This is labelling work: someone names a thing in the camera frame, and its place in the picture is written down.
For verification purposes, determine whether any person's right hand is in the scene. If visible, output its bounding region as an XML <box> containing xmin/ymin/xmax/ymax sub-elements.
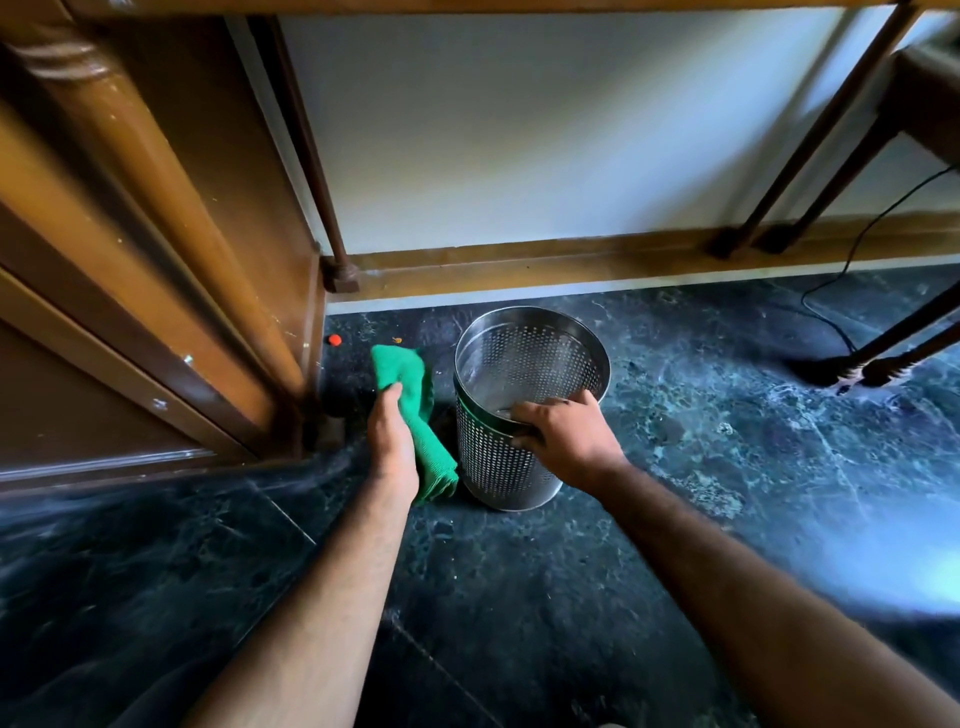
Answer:
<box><xmin>510</xmin><ymin>390</ymin><xmax>630</xmax><ymax>494</ymax></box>

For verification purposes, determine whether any person's left hand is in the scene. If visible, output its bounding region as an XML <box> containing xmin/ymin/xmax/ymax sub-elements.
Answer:
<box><xmin>366</xmin><ymin>382</ymin><xmax>421</xmax><ymax>502</ymax></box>

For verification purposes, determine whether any green microfibre cloth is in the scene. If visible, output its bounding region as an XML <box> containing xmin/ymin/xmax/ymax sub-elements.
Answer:
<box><xmin>370</xmin><ymin>344</ymin><xmax>460</xmax><ymax>505</ymax></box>

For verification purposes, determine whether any perforated steel waste bin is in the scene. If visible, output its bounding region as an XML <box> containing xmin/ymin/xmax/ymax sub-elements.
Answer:
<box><xmin>453</xmin><ymin>306</ymin><xmax>612</xmax><ymax>513</ymax></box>

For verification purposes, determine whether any person's right forearm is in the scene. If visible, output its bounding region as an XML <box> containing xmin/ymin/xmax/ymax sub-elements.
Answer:
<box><xmin>591</xmin><ymin>460</ymin><xmax>960</xmax><ymax>728</ymax></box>

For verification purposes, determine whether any person's left forearm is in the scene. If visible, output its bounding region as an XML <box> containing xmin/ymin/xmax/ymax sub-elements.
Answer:
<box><xmin>182</xmin><ymin>477</ymin><xmax>421</xmax><ymax>728</ymax></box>

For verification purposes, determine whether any wooden skirting board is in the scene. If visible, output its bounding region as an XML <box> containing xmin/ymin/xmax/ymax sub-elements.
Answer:
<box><xmin>322</xmin><ymin>211</ymin><xmax>960</xmax><ymax>305</ymax></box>

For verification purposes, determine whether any dark metal table leg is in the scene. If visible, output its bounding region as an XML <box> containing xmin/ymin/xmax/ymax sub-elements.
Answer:
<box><xmin>249</xmin><ymin>15</ymin><xmax>362</xmax><ymax>294</ymax></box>
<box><xmin>708</xmin><ymin>3</ymin><xmax>925</xmax><ymax>261</ymax></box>
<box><xmin>753</xmin><ymin>112</ymin><xmax>901</xmax><ymax>256</ymax></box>

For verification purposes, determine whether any brown wooden cabinet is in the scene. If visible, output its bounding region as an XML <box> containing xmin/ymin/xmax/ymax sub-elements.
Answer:
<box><xmin>0</xmin><ymin>0</ymin><xmax>328</xmax><ymax>498</ymax></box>

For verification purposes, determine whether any wooden table edge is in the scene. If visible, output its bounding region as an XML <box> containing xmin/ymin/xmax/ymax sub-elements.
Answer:
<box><xmin>63</xmin><ymin>0</ymin><xmax>960</xmax><ymax>18</ymax></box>

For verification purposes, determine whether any black power cable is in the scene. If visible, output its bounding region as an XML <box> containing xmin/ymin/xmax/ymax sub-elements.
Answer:
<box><xmin>799</xmin><ymin>165</ymin><xmax>959</xmax><ymax>355</ymax></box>

